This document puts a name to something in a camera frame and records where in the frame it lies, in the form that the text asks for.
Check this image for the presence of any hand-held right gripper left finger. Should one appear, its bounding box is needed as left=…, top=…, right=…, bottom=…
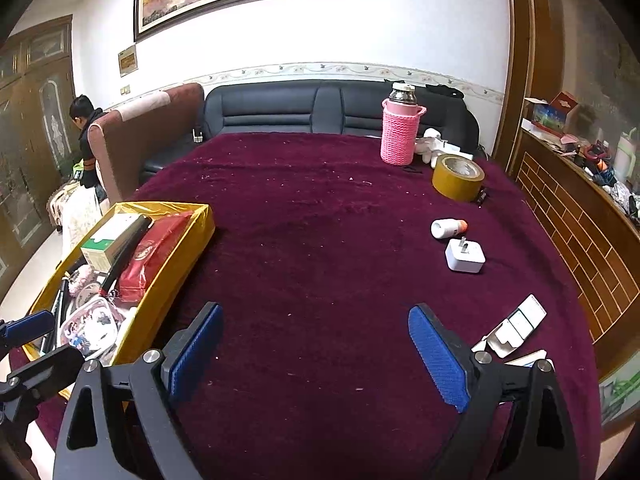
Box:
left=52, top=301, right=224, bottom=480

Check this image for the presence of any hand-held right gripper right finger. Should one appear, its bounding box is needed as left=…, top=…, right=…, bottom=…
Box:
left=407, top=303, right=581, bottom=480

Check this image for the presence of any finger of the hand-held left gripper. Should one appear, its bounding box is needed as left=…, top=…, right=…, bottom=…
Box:
left=0, top=310, right=55, bottom=358
left=7, top=344, right=85, bottom=400

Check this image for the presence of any black pen with pink tip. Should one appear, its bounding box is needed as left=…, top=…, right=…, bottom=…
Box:
left=50, top=279, right=72, bottom=327

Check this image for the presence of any clear pouch with pink trim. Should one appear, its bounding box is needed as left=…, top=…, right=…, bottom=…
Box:
left=57, top=296, right=126, bottom=356

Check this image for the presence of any yellow cardboard box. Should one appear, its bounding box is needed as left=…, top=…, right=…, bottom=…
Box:
left=22, top=201, right=216, bottom=401

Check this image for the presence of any pink round item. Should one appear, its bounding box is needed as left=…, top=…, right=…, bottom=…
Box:
left=67, top=265, right=98, bottom=296

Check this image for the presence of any white paper box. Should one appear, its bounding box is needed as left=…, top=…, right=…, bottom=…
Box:
left=505, top=350, right=548, bottom=366

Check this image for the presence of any white printed packet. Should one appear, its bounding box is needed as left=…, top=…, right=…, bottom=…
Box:
left=471, top=294, right=547, bottom=359

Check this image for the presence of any red pouch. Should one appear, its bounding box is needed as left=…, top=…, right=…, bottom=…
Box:
left=117, top=211, right=196, bottom=303

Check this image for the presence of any white charger plug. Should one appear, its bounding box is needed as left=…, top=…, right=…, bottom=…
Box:
left=445, top=236, right=486, bottom=274

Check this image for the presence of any green and white box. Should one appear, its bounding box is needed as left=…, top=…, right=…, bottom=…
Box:
left=80, top=214, right=142, bottom=271

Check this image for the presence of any floral patterned cloth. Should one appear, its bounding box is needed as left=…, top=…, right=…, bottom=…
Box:
left=46, top=182, right=103, bottom=256

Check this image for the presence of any long black case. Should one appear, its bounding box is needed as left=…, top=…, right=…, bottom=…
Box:
left=102, top=215, right=153, bottom=291

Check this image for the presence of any white bottle with orange cap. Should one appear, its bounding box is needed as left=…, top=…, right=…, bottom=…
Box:
left=431, top=218, right=469, bottom=239

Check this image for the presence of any maroon tablecloth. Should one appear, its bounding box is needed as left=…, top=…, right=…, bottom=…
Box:
left=10, top=132, right=603, bottom=480

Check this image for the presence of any wooden wardrobe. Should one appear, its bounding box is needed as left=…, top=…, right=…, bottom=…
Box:
left=0, top=15, right=76, bottom=301

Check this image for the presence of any brown tape roll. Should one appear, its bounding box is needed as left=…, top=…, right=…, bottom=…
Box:
left=432, top=154, right=486, bottom=203

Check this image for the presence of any wooden brick-pattern counter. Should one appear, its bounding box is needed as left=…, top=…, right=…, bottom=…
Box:
left=507, top=127, right=640, bottom=441

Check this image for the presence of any green bamboo print panel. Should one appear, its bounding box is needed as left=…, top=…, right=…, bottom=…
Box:
left=599, top=365, right=640, bottom=428

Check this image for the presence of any white lumpy object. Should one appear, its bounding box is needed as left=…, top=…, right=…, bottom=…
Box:
left=415, top=129, right=458, bottom=163

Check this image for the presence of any brown armchair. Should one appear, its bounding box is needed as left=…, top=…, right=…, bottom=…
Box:
left=87, top=82, right=206, bottom=206

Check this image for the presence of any bottle with pink knitted sleeve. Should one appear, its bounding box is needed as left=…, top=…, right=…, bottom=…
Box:
left=381, top=81, right=427, bottom=166

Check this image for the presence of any pile of mixed clutter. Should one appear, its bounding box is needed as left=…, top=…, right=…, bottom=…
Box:
left=560, top=137, right=640, bottom=221

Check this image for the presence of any black leather sofa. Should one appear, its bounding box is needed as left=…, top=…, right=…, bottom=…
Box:
left=140, top=79, right=480, bottom=183

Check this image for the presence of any colourful cardboard box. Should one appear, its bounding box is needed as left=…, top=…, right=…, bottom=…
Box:
left=522, top=91, right=580, bottom=133

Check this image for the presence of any dark cloth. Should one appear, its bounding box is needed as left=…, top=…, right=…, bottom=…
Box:
left=425, top=82, right=466, bottom=100

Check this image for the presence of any small wall plaque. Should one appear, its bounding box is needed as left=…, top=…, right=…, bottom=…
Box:
left=118, top=44, right=139, bottom=78

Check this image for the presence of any wooden door frame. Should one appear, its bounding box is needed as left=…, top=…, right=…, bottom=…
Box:
left=492, top=0, right=551, bottom=176

